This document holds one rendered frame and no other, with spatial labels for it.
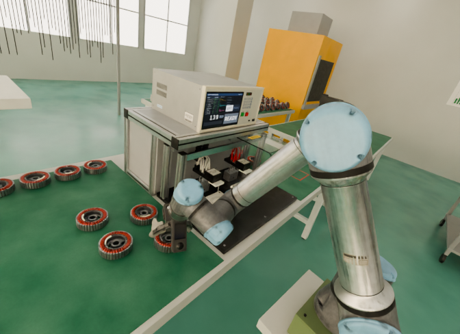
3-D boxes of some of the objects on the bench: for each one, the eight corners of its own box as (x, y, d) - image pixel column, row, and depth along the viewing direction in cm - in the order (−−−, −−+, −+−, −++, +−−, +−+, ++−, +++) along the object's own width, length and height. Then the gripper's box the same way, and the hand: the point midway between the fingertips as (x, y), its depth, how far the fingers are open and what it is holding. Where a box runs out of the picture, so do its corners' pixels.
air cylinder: (237, 178, 145) (238, 170, 142) (228, 182, 139) (230, 174, 137) (231, 174, 148) (232, 167, 145) (222, 178, 142) (224, 170, 140)
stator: (106, 211, 102) (105, 204, 100) (110, 228, 94) (110, 220, 92) (75, 217, 95) (74, 209, 94) (77, 235, 87) (76, 228, 86)
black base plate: (296, 200, 139) (297, 197, 138) (223, 254, 93) (224, 250, 92) (236, 166, 165) (237, 163, 164) (156, 196, 118) (156, 192, 117)
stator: (185, 250, 91) (186, 243, 89) (155, 256, 86) (156, 248, 84) (179, 230, 100) (180, 224, 98) (152, 234, 95) (152, 227, 93)
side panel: (157, 194, 119) (160, 135, 106) (151, 196, 117) (155, 136, 103) (129, 170, 134) (129, 116, 120) (124, 172, 132) (123, 116, 118)
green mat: (224, 261, 90) (224, 260, 90) (14, 423, 46) (14, 423, 46) (111, 159, 141) (111, 159, 141) (-41, 191, 96) (-41, 190, 96)
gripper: (206, 193, 81) (192, 213, 96) (145, 198, 72) (141, 220, 88) (211, 217, 77) (196, 235, 92) (147, 225, 68) (142, 243, 83)
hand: (170, 235), depth 88 cm, fingers open, 14 cm apart
